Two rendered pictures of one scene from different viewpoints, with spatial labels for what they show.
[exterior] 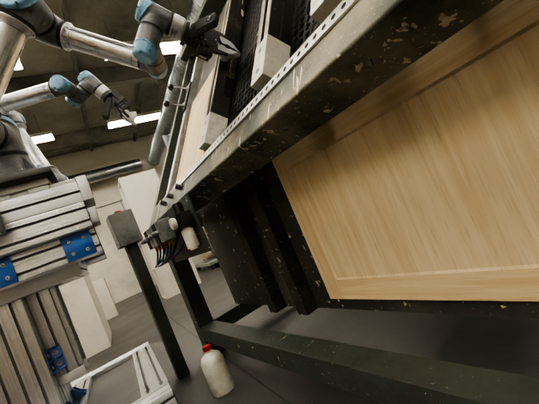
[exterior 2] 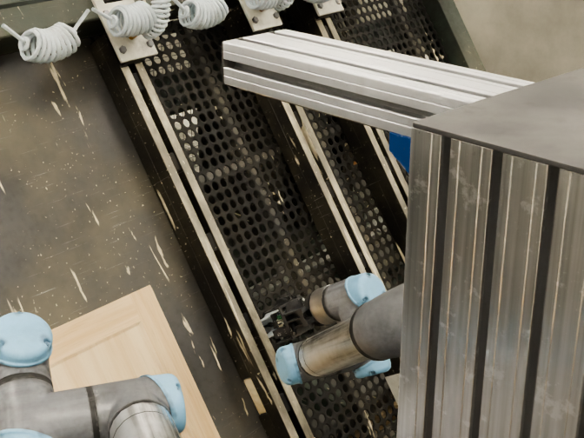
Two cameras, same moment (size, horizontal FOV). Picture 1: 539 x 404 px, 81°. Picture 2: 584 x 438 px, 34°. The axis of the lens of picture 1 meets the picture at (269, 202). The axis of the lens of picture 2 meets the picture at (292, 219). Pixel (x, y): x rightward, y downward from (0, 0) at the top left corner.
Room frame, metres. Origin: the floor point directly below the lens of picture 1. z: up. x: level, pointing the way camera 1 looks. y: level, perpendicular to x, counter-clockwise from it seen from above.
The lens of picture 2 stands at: (1.59, 1.71, 2.24)
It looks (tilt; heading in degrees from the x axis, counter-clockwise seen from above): 23 degrees down; 255
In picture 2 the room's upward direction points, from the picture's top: straight up
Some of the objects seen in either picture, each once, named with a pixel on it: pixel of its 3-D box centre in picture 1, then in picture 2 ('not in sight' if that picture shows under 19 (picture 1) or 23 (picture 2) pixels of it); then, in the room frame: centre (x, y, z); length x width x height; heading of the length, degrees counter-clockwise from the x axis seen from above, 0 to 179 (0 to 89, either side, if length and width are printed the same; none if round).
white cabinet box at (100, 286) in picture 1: (94, 303); not in sight; (5.65, 3.61, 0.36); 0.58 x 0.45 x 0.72; 119
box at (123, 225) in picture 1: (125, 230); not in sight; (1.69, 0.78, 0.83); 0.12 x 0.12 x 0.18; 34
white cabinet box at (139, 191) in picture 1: (158, 233); not in sight; (5.31, 1.94, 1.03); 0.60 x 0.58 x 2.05; 29
